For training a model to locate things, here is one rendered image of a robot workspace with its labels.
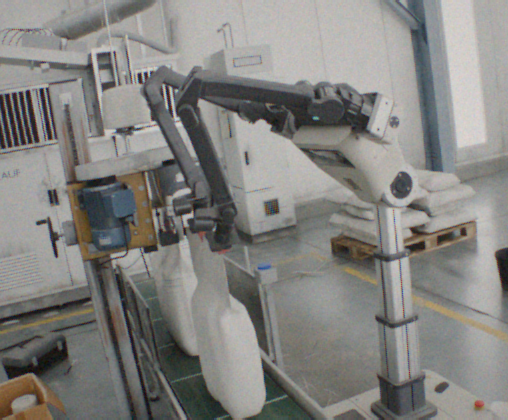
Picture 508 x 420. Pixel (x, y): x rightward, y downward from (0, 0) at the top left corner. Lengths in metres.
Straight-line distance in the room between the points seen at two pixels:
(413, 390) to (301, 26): 5.56
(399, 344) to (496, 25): 7.45
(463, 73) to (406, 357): 6.75
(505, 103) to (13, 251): 7.23
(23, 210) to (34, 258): 0.44
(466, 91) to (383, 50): 1.56
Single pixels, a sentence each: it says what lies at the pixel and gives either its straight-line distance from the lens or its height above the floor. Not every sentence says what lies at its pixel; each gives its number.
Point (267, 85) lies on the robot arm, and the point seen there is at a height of 1.58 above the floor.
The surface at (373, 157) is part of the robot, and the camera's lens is 1.75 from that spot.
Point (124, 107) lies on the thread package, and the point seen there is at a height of 1.60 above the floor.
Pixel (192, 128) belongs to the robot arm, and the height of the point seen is 1.50.
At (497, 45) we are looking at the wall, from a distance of 9.12.
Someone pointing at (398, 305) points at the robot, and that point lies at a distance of 2.09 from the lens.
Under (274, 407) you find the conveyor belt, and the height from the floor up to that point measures 0.38.
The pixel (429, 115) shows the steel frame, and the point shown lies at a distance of 8.03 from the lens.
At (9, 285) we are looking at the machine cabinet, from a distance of 5.18.
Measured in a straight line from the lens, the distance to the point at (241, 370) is 2.09.
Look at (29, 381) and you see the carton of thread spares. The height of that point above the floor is 0.20.
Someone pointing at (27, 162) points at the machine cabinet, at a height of 1.36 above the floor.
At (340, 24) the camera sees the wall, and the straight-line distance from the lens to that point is 7.42.
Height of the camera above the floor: 1.55
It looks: 11 degrees down
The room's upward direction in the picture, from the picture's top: 9 degrees counter-clockwise
